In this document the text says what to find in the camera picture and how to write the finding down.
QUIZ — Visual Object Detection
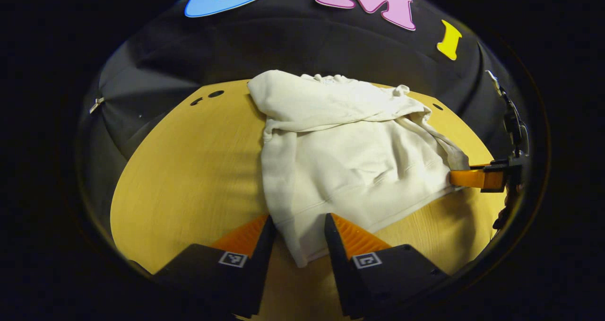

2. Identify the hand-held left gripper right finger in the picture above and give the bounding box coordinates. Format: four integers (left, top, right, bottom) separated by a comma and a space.
324, 213, 449, 320

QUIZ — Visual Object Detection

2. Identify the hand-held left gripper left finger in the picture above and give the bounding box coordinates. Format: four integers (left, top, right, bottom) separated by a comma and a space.
154, 214, 277, 319

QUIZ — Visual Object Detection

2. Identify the cream white hoodie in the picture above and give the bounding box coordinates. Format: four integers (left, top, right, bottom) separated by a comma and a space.
247, 69, 471, 268

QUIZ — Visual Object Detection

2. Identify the black backdrop cloth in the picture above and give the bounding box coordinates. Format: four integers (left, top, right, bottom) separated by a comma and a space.
78, 0, 527, 236

